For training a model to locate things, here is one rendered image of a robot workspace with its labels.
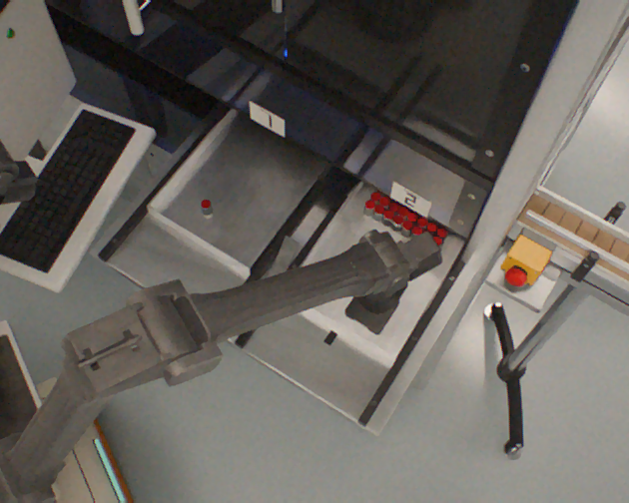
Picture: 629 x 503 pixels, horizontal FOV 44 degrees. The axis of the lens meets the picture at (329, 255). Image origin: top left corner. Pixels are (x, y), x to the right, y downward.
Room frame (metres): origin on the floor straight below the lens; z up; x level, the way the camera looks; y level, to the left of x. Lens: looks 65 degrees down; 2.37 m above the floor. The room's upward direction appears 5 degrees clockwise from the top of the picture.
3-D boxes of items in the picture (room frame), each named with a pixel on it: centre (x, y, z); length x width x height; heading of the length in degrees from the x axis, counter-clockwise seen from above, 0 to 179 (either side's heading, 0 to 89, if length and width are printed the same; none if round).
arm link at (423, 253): (0.51, -0.11, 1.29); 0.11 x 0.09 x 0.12; 126
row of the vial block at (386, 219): (0.76, -0.14, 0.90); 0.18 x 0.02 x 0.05; 63
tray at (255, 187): (0.84, 0.19, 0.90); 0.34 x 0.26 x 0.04; 153
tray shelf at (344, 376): (0.70, 0.08, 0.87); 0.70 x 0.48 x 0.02; 63
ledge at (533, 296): (0.71, -0.42, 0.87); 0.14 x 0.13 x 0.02; 153
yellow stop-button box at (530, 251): (0.68, -0.38, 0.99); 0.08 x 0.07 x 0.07; 153
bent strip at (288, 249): (0.64, 0.11, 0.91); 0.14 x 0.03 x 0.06; 152
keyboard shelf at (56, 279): (0.84, 0.63, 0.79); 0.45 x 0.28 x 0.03; 163
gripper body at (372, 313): (0.49, -0.08, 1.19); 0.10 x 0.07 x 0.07; 152
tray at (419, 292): (0.69, -0.11, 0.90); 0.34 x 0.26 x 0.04; 153
